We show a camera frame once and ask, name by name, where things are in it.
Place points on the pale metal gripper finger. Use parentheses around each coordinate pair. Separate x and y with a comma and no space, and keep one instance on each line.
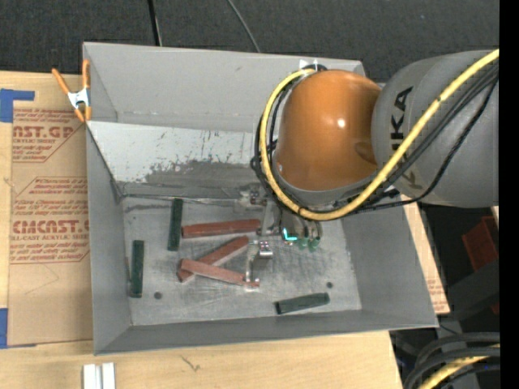
(265,249)
(255,198)

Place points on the red-brown flat block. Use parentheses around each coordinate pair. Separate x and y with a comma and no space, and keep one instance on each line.
(215,272)
(227,249)
(219,228)

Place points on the grey metal bin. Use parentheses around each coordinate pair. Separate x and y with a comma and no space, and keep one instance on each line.
(227,298)

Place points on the dark green flat block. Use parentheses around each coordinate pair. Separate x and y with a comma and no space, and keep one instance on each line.
(302,303)
(175,225)
(137,270)

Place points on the brown cardboard board red print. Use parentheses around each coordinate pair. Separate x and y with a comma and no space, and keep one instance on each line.
(48,201)

